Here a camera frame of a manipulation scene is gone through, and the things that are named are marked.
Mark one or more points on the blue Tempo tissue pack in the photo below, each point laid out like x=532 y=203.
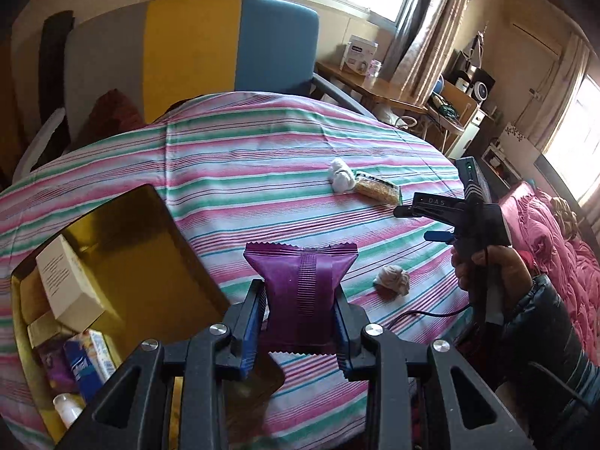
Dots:
x=90 y=362

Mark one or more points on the wooden side desk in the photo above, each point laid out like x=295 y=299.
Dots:
x=373 y=91

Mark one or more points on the yellow sponge block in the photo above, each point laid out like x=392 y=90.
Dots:
x=33 y=300

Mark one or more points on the green noodle snack packet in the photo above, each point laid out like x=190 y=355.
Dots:
x=378 y=189

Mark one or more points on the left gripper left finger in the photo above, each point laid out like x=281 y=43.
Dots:
x=244 y=322

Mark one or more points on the grey yellow blue chair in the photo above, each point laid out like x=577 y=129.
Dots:
x=163 y=52

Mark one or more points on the black rolled mat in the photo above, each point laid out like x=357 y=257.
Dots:
x=50 y=70

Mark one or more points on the peach silicone cup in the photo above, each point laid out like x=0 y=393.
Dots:
x=69 y=407

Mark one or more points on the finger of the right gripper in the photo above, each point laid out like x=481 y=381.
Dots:
x=437 y=207
x=444 y=237

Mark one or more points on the pink quilt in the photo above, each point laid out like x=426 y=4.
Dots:
x=569 y=263

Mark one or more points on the patterned curtain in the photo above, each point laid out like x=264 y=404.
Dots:
x=421 y=48

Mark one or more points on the white plastic ball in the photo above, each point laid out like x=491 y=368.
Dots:
x=341 y=177

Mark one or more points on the white cardboard box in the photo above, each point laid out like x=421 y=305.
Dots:
x=73 y=292

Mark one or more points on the white blue product box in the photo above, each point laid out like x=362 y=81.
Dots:
x=358 y=54

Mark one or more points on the green beige small carton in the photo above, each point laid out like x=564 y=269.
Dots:
x=45 y=328

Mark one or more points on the beige cloth ball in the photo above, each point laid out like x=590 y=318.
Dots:
x=393 y=278

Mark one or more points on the person right hand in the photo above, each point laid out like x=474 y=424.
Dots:
x=516 y=280

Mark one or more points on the gold metal tin tray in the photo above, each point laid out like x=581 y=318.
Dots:
x=156 y=284

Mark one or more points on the striped bed sheet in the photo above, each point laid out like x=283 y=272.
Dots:
x=235 y=168

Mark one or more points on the purple snack packet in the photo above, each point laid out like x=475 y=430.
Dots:
x=300 y=285
x=57 y=367

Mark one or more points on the dark red cloth bag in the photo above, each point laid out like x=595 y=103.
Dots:
x=113 y=113

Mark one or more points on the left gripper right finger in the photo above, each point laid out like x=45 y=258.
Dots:
x=353 y=358

